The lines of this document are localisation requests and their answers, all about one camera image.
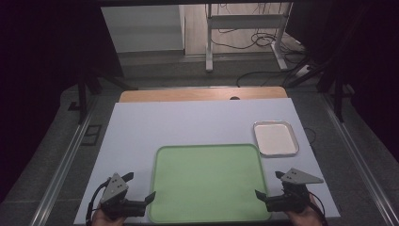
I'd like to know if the dark metal stand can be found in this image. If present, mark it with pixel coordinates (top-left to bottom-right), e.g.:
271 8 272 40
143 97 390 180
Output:
68 60 139 125
284 57 357 124

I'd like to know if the white power strip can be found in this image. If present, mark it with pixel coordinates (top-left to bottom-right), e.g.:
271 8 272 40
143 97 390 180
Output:
294 63 312 78

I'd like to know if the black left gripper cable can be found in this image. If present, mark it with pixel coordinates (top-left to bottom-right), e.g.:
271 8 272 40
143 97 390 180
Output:
85 179 111 226

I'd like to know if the green plastic tray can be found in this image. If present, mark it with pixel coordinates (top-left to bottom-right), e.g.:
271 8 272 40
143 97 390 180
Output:
147 143 273 224

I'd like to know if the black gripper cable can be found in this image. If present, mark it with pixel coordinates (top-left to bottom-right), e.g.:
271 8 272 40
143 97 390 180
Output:
85 179 111 226
306 189 329 226

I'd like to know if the grey wall panel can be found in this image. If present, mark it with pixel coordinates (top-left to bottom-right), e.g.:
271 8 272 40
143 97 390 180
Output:
100 5 186 55

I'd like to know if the black floor frame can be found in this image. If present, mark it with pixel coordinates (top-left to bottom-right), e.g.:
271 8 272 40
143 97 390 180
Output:
80 123 104 147

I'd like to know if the white metal desk frame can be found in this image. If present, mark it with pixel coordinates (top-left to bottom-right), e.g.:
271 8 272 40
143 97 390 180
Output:
204 3 295 73

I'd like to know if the long black floor cable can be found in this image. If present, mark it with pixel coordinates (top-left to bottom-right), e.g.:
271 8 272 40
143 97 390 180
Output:
235 64 307 89

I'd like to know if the person's right hand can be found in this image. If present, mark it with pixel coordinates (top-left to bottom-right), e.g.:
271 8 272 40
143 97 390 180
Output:
283 193 324 226

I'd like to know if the white table board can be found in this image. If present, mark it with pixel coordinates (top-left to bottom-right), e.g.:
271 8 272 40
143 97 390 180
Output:
73 97 342 226

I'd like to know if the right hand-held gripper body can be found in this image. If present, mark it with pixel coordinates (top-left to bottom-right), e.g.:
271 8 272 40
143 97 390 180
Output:
264 168 325 215

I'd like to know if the person's left hand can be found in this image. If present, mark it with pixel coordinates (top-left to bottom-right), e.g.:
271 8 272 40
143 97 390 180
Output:
90 206 127 226

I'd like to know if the tangle of black floor cables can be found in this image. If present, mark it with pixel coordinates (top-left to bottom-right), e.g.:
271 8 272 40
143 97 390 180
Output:
209 3 311 65

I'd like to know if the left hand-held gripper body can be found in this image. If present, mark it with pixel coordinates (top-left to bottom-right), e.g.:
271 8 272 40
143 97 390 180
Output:
99 172 148 221

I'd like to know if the aluminium floor rail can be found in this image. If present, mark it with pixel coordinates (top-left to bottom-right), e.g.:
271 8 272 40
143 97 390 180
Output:
319 92 399 226
28 93 99 226

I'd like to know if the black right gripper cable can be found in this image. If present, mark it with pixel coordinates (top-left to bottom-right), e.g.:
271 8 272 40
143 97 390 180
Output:
306 189 329 226

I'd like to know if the small metal tray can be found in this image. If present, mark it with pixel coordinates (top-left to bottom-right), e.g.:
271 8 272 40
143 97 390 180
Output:
252 120 300 158

